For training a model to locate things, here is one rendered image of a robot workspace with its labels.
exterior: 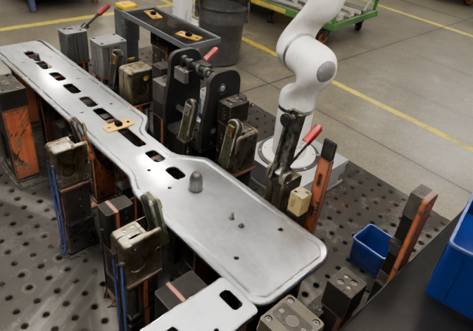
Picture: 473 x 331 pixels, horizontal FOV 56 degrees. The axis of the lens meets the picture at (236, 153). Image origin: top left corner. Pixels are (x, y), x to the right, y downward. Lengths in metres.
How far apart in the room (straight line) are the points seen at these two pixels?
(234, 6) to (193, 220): 3.12
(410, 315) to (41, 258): 0.94
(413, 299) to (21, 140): 1.18
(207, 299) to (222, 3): 3.29
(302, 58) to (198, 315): 0.80
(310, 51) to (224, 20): 2.70
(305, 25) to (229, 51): 2.75
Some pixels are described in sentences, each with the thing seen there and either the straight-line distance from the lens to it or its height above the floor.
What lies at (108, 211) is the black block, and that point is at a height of 0.99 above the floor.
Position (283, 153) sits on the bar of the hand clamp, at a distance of 1.00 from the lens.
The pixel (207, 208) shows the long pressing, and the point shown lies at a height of 1.00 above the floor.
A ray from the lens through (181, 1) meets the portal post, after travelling 5.06.
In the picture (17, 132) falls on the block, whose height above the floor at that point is 0.89.
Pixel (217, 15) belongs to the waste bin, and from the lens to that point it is 3.97.
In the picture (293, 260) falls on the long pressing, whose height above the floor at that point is 1.00.
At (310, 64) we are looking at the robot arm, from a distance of 1.31.
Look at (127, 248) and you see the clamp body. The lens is 0.86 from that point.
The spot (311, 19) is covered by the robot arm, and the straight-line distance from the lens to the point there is 1.37.
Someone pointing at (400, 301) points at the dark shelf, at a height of 1.03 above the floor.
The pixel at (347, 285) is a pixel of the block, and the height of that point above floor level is 1.08.
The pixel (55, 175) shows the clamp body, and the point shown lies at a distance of 1.15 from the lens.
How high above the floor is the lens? 1.66
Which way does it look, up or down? 34 degrees down
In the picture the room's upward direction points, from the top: 7 degrees clockwise
